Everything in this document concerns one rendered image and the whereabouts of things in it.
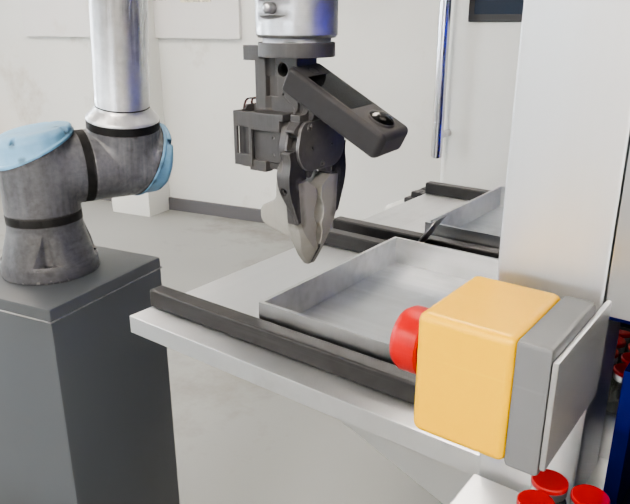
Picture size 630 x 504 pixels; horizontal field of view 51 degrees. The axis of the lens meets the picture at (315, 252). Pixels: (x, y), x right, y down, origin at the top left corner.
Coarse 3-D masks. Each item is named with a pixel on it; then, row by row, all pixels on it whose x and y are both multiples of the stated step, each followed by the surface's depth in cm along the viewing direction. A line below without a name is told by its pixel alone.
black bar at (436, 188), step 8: (432, 184) 118; (440, 184) 117; (448, 184) 117; (432, 192) 118; (440, 192) 117; (448, 192) 116; (456, 192) 115; (464, 192) 114; (472, 192) 114; (480, 192) 113
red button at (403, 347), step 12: (408, 312) 39; (420, 312) 39; (396, 324) 39; (408, 324) 38; (396, 336) 38; (408, 336) 38; (396, 348) 38; (408, 348) 38; (396, 360) 39; (408, 360) 38
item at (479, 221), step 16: (496, 192) 108; (464, 208) 99; (480, 208) 104; (496, 208) 109; (448, 224) 96; (464, 224) 100; (480, 224) 100; (496, 224) 100; (464, 240) 87; (480, 240) 86; (496, 240) 85
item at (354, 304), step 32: (384, 256) 82; (416, 256) 83; (448, 256) 80; (480, 256) 77; (288, 288) 68; (320, 288) 72; (352, 288) 77; (384, 288) 77; (416, 288) 77; (448, 288) 77; (288, 320) 63; (320, 320) 61; (352, 320) 68; (384, 320) 68; (384, 352) 57; (608, 416) 46; (608, 448) 47
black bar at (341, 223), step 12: (336, 228) 97; (348, 228) 96; (360, 228) 95; (372, 228) 93; (384, 228) 92; (396, 228) 92; (432, 240) 88; (444, 240) 87; (456, 240) 87; (480, 252) 84; (492, 252) 83
